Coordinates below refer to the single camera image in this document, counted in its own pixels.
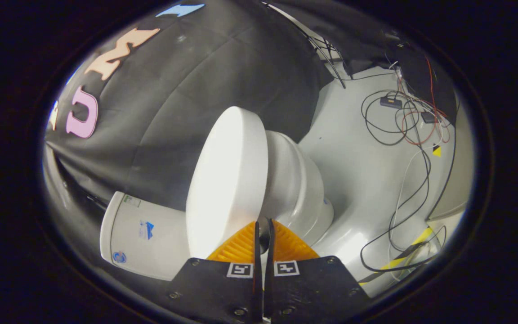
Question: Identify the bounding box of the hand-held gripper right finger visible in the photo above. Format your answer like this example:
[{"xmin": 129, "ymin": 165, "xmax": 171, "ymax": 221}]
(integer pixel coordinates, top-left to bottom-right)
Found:
[{"xmin": 263, "ymin": 218, "xmax": 372, "ymax": 322}]

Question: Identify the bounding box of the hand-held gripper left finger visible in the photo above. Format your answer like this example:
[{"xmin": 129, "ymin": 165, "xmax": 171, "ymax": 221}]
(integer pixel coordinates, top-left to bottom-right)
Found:
[{"xmin": 168, "ymin": 220, "xmax": 264, "ymax": 324}]

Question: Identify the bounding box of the white toilet lid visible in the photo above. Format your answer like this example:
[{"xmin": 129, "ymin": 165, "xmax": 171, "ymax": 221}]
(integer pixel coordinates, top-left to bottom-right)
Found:
[{"xmin": 186, "ymin": 107, "xmax": 269, "ymax": 260}]

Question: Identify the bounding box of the white toilet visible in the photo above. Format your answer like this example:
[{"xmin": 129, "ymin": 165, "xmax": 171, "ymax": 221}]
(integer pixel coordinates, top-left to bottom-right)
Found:
[{"xmin": 100, "ymin": 130, "xmax": 335, "ymax": 282}]

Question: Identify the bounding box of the yellow black floor tape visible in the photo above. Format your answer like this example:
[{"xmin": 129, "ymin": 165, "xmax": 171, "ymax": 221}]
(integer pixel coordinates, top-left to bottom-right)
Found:
[{"xmin": 359, "ymin": 227, "xmax": 435, "ymax": 287}]

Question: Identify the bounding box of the black backdrop cloth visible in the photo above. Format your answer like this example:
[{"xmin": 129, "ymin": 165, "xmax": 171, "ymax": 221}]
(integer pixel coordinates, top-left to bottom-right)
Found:
[{"xmin": 42, "ymin": 0, "xmax": 460, "ymax": 288}]

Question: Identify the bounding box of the black tripod stand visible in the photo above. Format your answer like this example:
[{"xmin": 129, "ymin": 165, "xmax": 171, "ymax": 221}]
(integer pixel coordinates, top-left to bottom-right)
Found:
[{"xmin": 306, "ymin": 35, "xmax": 348, "ymax": 89}]

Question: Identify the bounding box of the white cable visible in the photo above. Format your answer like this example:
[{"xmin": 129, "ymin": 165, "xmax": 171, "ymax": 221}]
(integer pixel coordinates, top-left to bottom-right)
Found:
[{"xmin": 387, "ymin": 143, "xmax": 427, "ymax": 271}]

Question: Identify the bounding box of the black cable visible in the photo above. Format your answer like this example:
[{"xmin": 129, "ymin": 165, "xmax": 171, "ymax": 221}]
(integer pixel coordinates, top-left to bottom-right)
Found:
[{"xmin": 360, "ymin": 89, "xmax": 460, "ymax": 273}]

